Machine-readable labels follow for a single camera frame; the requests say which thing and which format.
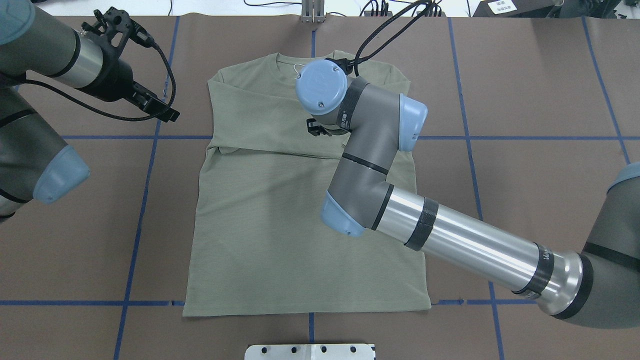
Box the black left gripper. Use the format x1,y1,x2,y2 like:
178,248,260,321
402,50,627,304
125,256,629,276
82,7,170,108

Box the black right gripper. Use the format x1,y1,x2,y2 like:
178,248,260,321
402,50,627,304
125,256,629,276
306,118,350,137

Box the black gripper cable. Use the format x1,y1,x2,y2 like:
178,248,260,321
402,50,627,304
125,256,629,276
327,0,441,76

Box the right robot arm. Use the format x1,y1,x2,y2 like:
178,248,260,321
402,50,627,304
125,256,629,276
295,58,640,330

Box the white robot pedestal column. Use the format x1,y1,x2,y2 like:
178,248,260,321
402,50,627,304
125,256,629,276
244,343,377,360

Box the olive green long-sleeve shirt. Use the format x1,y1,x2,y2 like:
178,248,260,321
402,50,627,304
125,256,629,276
182,53,431,317

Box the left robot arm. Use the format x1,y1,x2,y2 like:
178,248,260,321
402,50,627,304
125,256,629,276
0,0,180,223

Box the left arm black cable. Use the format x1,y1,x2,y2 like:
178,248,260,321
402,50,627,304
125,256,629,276
20,30,177,122

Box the aluminium frame post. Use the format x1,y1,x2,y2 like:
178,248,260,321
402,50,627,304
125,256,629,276
299,0,326,24

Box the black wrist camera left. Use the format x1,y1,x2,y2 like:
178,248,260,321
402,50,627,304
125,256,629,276
129,82,180,123

